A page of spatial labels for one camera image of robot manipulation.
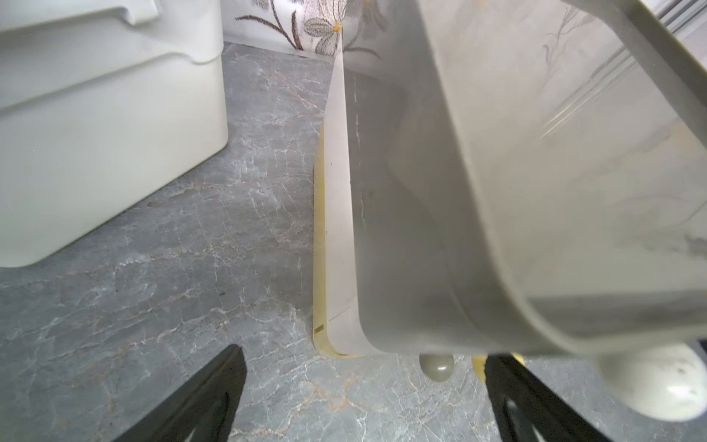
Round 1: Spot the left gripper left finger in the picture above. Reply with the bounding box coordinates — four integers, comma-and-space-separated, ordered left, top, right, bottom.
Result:
117, 344, 248, 441

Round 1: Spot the blue lid storage box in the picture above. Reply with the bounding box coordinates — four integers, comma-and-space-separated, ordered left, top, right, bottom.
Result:
1, 1, 228, 268

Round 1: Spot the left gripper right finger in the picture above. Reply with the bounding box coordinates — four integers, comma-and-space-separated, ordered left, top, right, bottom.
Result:
484, 355, 609, 442

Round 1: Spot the green three-drawer cabinet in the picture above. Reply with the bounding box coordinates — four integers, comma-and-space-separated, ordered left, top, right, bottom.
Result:
312, 1, 706, 422

